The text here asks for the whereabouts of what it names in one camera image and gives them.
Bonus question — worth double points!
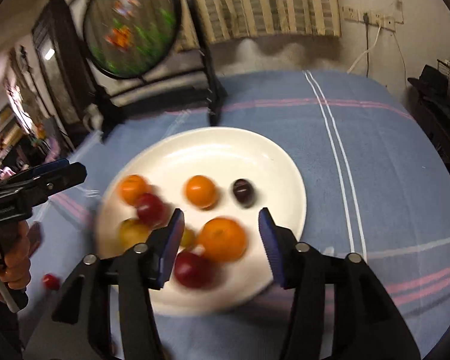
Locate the red tomato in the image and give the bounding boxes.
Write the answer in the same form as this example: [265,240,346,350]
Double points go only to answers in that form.
[42,273,61,292]

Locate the beige passion fruit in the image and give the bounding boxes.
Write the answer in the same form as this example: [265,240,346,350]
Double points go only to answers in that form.
[118,218,152,251]

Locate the large dark red plum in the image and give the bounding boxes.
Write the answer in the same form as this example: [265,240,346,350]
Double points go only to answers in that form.
[136,193,167,228]

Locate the large orange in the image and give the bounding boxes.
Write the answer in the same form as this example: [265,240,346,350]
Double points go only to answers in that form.
[196,217,248,263]

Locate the dark purple plum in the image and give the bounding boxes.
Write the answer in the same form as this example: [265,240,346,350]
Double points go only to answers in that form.
[232,179,255,207]

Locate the orange tangerine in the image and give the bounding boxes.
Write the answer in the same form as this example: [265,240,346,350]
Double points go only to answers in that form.
[184,175,218,210]

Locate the small green-yellow fruit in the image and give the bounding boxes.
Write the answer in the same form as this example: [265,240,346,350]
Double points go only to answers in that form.
[180,228,196,250]

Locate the person's left hand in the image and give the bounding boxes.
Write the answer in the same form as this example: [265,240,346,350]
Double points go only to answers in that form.
[0,221,31,302]

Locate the white kettle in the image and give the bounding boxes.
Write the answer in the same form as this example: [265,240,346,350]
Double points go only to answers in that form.
[82,104,103,133]

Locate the dark framed painting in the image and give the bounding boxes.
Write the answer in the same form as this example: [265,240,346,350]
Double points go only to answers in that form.
[31,0,95,127]

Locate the blue striped tablecloth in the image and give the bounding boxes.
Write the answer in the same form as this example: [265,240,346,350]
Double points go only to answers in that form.
[19,71,450,355]

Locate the round goldfish screen on stand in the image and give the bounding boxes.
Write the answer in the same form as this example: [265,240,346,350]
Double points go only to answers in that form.
[82,0,225,126]

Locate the white oval plate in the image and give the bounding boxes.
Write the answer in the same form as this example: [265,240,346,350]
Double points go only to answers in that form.
[95,127,306,316]

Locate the black metal shelf desk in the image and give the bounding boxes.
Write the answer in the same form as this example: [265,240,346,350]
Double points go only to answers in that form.
[407,60,450,172]

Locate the beige checked curtain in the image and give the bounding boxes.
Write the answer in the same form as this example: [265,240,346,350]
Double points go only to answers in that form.
[82,0,342,51]

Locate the wall power strip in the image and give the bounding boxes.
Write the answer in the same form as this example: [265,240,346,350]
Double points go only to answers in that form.
[341,6,396,33]

